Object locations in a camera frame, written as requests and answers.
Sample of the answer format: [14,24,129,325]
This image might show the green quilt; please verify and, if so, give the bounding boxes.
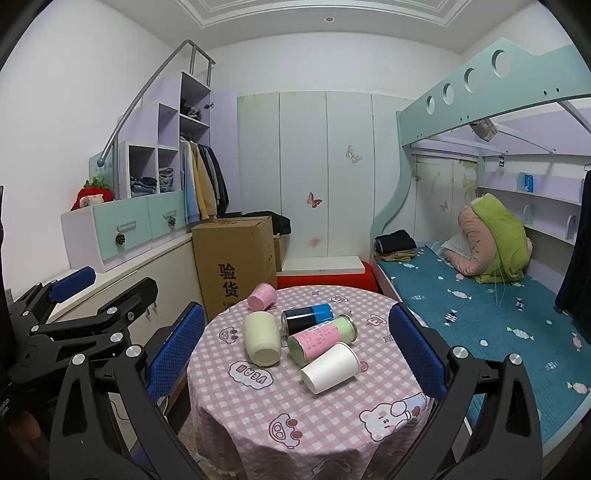
[471,194,532,284]

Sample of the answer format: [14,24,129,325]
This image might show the white low cabinet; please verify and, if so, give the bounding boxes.
[46,233,195,416]

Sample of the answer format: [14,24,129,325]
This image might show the pink quilt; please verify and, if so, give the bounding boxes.
[441,205,534,278]

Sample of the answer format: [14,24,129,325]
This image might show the grey metal handrail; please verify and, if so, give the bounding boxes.
[98,39,217,168]

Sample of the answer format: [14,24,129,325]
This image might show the red strawberry plush toy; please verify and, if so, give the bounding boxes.
[71,175,115,212]

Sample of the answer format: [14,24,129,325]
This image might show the teal printed bed sheet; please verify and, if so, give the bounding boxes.
[376,240,591,445]

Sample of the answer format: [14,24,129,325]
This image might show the tall cardboard box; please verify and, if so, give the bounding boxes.
[191,215,278,324]

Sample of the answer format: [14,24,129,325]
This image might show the round table with pink checked cloth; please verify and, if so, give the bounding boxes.
[186,285,437,480]

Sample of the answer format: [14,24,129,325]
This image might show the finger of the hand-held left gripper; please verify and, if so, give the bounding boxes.
[11,266,97,325]
[28,277,160,366]

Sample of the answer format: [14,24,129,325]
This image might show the white board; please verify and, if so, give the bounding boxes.
[281,256,365,278]

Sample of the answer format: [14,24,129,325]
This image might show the cream cup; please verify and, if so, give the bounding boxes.
[243,311,282,368]

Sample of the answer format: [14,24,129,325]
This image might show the white wardrobe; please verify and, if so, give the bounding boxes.
[237,91,416,260]

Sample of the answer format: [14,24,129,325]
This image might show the dark hanging garment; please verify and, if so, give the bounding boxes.
[554,168,591,325]

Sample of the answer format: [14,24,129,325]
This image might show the black and blue cup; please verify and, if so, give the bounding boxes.
[281,302,334,337]

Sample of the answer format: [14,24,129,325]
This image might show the purple wall shelf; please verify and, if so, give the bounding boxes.
[475,161,585,241]

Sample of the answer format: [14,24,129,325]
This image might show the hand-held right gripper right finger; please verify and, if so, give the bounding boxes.
[388,304,546,480]

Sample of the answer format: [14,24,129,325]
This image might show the black bag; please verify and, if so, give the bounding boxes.
[242,211,293,236]

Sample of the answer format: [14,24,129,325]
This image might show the yellow hanging jacket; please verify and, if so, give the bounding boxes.
[189,143,218,221]

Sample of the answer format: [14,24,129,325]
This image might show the red stool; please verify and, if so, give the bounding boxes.
[276,261,380,294]

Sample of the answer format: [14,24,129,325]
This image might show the grey hanging bag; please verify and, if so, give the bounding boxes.
[470,117,499,142]

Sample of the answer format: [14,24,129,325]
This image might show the folded beige clothes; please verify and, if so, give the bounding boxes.
[374,249,417,265]

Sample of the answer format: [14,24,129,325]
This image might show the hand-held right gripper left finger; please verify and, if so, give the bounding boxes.
[48,301,207,480]

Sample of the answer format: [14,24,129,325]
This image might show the light green bunk bed frame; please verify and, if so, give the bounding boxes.
[369,37,591,462]

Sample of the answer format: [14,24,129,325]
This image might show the folded dark clothes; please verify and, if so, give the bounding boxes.
[374,229,417,254]

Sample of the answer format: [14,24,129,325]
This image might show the folded jeans pile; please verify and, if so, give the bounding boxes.
[129,175,158,198]

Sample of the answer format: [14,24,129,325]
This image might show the light blue hanging shirt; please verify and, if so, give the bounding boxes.
[179,138,197,223]

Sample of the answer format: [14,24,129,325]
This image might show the purple stair cabinet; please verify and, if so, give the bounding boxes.
[61,71,239,274]

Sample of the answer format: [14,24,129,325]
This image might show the pink and green cup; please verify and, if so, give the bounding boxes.
[286,314,359,370]

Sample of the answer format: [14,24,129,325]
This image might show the white pillow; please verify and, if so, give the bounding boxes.
[436,233,468,265]

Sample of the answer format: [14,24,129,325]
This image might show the white paper cup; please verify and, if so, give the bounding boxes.
[300,342,361,395]

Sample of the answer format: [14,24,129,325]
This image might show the dark hanging jackets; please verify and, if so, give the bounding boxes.
[203,145,230,216]

